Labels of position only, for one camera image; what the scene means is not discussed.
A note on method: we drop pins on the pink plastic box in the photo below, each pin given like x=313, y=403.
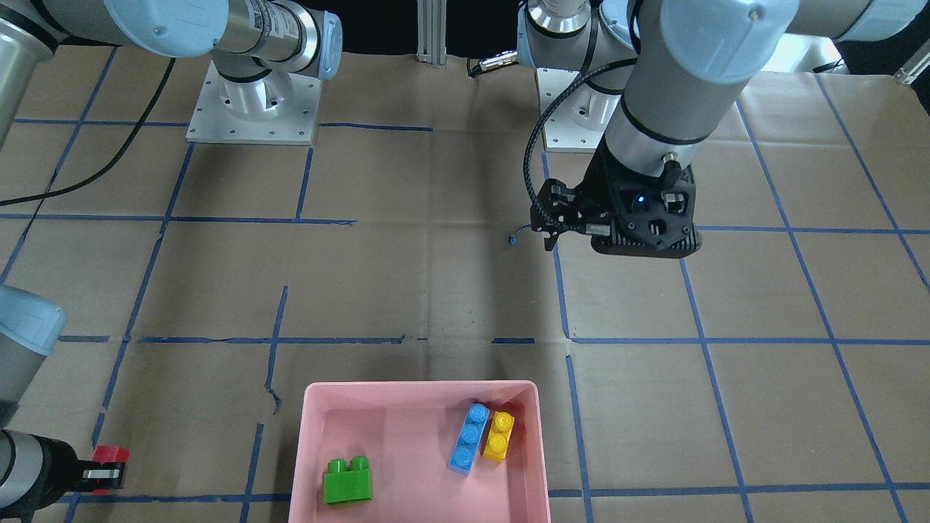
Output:
x=408, y=430

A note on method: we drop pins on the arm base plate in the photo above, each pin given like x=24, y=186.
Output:
x=576, y=126
x=278, y=109

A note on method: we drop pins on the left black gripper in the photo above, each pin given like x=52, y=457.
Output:
x=602, y=190

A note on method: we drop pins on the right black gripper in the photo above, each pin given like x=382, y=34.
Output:
x=59, y=472

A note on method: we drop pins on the aluminium frame post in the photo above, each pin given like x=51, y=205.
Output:
x=431, y=30

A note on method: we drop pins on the yellow toy block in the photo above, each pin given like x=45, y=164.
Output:
x=498, y=435

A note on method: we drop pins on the green toy block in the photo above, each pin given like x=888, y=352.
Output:
x=348, y=481

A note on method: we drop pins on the red toy block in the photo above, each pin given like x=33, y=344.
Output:
x=110, y=456

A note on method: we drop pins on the blue toy block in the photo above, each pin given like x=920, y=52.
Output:
x=466, y=450

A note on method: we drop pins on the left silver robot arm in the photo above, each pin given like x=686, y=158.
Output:
x=674, y=68

